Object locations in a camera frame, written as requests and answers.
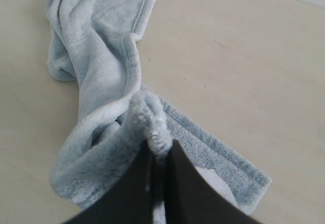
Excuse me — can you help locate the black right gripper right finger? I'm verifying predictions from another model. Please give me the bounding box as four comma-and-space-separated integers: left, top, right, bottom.
164, 140, 259, 224

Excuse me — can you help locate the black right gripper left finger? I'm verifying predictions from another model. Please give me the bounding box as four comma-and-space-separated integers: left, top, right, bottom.
66, 141, 157, 224

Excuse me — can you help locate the light blue fleece towel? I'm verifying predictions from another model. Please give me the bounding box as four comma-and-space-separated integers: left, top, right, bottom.
46, 0, 272, 215

